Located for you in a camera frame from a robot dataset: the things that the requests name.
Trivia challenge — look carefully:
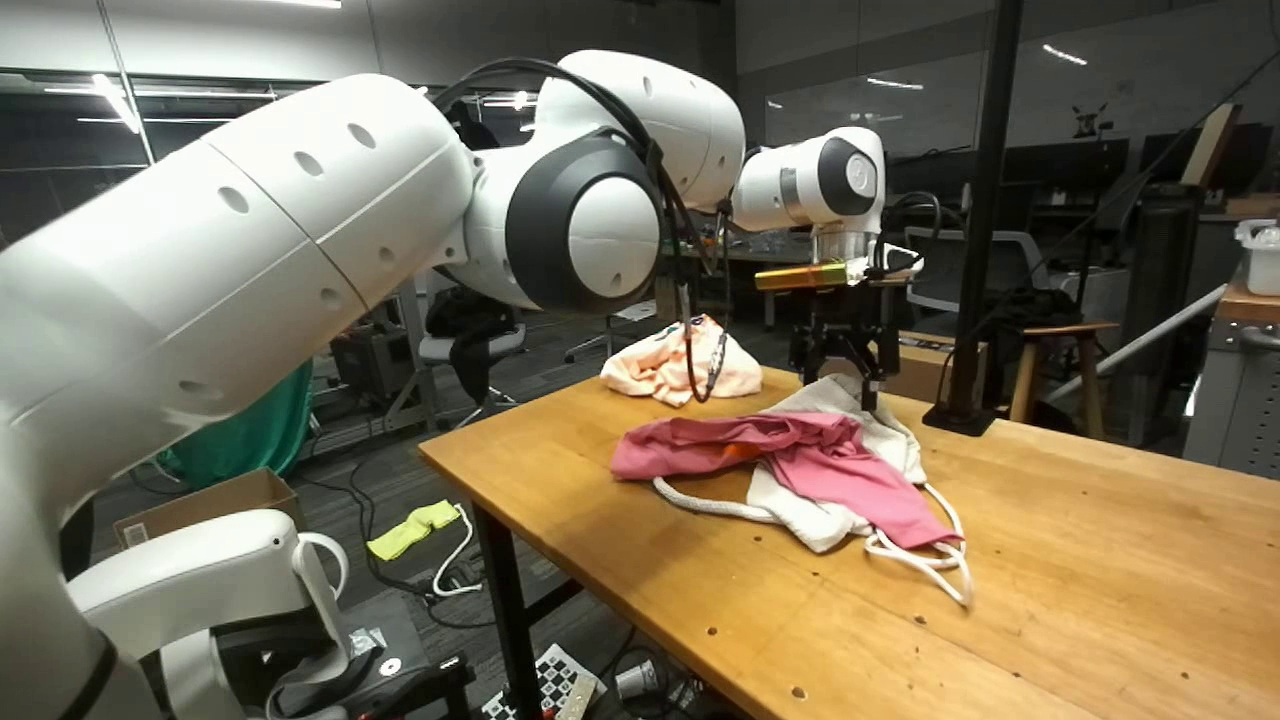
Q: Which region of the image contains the silver metal pole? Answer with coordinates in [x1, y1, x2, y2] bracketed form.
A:
[1044, 278, 1233, 403]

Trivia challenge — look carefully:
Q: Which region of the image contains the wooden top grey workbench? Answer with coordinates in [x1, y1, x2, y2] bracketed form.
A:
[1175, 285, 1280, 480]

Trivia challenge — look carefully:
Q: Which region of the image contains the black metal table leg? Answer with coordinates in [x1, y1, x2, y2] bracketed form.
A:
[463, 500, 551, 720]

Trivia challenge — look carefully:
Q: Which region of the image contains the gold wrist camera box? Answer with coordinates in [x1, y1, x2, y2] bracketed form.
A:
[746, 255, 870, 294]

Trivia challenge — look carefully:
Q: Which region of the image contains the brown cardboard floor piece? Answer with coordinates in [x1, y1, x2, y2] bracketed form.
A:
[107, 467, 305, 550]

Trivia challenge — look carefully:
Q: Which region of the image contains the black office chair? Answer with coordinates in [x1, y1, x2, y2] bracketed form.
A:
[414, 285, 531, 409]

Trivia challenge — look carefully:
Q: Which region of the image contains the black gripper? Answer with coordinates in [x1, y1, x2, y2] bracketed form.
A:
[784, 285, 898, 415]

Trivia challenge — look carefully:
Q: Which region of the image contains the large plain cardboard box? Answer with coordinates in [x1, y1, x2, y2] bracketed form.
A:
[885, 327, 959, 403]

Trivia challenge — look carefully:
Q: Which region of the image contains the black vertical pole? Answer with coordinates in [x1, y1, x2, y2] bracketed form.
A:
[921, 0, 1030, 441]

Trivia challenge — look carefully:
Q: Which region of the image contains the yellow green floor object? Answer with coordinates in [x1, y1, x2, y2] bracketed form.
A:
[365, 497, 463, 568]

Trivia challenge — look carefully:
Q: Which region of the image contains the green cloth cover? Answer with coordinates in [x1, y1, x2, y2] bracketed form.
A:
[156, 361, 318, 490]

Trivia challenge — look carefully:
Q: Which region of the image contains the grey office chair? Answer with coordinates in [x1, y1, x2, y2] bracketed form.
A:
[898, 220, 1051, 323]

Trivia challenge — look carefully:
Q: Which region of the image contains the white plastic bin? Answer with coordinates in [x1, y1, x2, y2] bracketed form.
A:
[1229, 217, 1280, 299]

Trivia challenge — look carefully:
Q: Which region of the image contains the pink cloth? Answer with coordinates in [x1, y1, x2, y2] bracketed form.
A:
[609, 409, 963, 556]

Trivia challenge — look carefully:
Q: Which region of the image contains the peach t-shirt teal print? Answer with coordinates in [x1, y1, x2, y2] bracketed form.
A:
[594, 310, 768, 409]

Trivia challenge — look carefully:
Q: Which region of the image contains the black computer monitor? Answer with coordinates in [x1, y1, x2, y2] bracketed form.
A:
[886, 142, 998, 204]

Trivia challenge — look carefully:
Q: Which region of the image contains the black white checkerboard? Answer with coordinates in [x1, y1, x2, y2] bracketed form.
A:
[528, 640, 609, 720]

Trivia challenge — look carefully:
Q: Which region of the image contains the wooden stool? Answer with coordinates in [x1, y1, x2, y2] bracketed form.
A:
[1005, 316, 1125, 424]

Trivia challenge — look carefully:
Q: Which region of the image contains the white floor cable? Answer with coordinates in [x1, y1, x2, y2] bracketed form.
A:
[424, 507, 486, 605]

